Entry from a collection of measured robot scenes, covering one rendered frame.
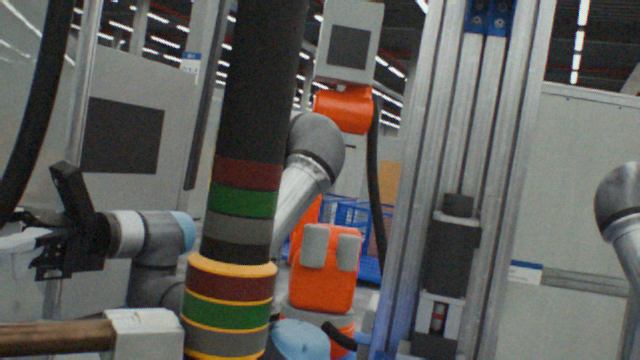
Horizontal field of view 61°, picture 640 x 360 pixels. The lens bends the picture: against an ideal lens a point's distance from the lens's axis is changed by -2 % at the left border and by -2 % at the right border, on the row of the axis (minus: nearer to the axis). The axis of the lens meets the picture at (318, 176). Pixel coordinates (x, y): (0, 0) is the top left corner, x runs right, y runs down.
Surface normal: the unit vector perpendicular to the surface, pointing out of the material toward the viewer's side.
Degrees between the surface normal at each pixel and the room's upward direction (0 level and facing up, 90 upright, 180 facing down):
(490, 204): 90
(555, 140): 91
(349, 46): 90
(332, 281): 90
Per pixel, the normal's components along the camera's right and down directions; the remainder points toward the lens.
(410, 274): -0.21, 0.02
